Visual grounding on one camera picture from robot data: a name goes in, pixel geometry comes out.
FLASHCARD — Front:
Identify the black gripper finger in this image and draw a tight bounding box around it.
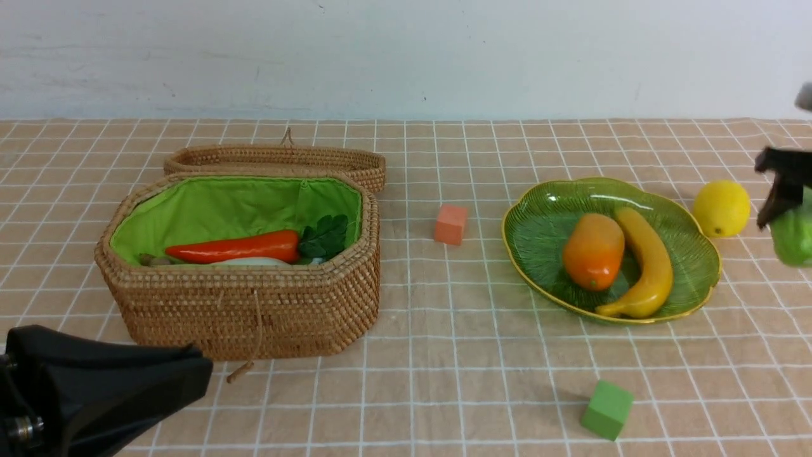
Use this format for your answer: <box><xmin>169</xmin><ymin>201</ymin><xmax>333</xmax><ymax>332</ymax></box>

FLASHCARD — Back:
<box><xmin>754</xmin><ymin>147</ymin><xmax>811</xmax><ymax>230</ymax></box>

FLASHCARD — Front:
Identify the green bitter gourd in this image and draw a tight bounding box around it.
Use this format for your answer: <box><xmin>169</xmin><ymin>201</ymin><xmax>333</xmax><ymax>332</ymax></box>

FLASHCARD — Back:
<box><xmin>769</xmin><ymin>187</ymin><xmax>811</xmax><ymax>268</ymax></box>

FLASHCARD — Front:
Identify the yellow lemon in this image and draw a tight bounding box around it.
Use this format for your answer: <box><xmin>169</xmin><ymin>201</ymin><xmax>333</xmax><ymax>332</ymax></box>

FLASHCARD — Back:
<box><xmin>692</xmin><ymin>180</ymin><xmax>751</xmax><ymax>238</ymax></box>

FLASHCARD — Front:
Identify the yellow banana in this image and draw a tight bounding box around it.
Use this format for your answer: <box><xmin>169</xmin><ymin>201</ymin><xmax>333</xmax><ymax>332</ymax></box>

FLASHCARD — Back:
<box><xmin>594</xmin><ymin>206</ymin><xmax>674</xmax><ymax>319</ymax></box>

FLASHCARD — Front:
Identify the orange yellow mango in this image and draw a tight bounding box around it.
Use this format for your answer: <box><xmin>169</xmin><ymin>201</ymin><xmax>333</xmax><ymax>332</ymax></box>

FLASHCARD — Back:
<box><xmin>563</xmin><ymin>213</ymin><xmax>625</xmax><ymax>291</ymax></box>

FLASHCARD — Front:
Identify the orange carrot with green leaves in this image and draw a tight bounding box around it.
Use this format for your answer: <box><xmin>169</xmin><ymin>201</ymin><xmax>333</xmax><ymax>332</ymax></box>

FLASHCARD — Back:
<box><xmin>164</xmin><ymin>215</ymin><xmax>349</xmax><ymax>264</ymax></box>

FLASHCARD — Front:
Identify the white radish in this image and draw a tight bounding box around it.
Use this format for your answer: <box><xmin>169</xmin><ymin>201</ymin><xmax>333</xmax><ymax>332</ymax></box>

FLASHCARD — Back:
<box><xmin>211</xmin><ymin>256</ymin><xmax>291</xmax><ymax>267</ymax></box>

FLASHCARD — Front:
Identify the dark purple eggplant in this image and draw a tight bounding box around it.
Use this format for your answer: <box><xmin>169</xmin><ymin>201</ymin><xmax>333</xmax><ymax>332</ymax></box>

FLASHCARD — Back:
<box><xmin>138</xmin><ymin>253</ymin><xmax>187</xmax><ymax>267</ymax></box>

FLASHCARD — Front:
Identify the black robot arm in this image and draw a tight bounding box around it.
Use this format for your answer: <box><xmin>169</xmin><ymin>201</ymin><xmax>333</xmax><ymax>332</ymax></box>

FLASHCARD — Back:
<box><xmin>2</xmin><ymin>147</ymin><xmax>810</xmax><ymax>456</ymax></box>

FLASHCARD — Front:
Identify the green glass leaf plate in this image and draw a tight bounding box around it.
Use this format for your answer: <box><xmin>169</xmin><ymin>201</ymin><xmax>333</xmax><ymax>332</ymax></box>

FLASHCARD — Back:
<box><xmin>501</xmin><ymin>176</ymin><xmax>723</xmax><ymax>326</ymax></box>

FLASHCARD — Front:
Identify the beige checkered tablecloth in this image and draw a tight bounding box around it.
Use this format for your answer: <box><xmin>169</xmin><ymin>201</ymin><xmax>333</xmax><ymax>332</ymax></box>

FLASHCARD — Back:
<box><xmin>1</xmin><ymin>119</ymin><xmax>811</xmax><ymax>456</ymax></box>

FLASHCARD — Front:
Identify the green foam cube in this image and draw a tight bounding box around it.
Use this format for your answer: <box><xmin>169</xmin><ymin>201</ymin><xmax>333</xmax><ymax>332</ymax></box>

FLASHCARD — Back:
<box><xmin>580</xmin><ymin>379</ymin><xmax>634</xmax><ymax>440</ymax></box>

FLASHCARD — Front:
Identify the orange foam cube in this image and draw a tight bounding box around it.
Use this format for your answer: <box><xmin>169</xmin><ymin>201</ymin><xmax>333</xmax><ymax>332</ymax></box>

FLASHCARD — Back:
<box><xmin>434</xmin><ymin>203</ymin><xmax>469</xmax><ymax>246</ymax></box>

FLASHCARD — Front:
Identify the woven wicker basket lid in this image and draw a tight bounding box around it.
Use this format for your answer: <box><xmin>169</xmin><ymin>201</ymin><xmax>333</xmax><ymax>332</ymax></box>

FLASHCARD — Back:
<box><xmin>163</xmin><ymin>128</ymin><xmax>388</xmax><ymax>193</ymax></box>

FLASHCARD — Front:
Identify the woven wicker basket green lining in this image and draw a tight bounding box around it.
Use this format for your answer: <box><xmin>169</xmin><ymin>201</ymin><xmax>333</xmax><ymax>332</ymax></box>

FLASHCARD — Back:
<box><xmin>94</xmin><ymin>171</ymin><xmax>382</xmax><ymax>363</ymax></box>

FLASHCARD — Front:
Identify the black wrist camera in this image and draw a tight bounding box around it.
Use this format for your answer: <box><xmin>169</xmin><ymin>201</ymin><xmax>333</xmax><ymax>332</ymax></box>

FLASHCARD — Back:
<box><xmin>794</xmin><ymin>81</ymin><xmax>812</xmax><ymax>113</ymax></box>

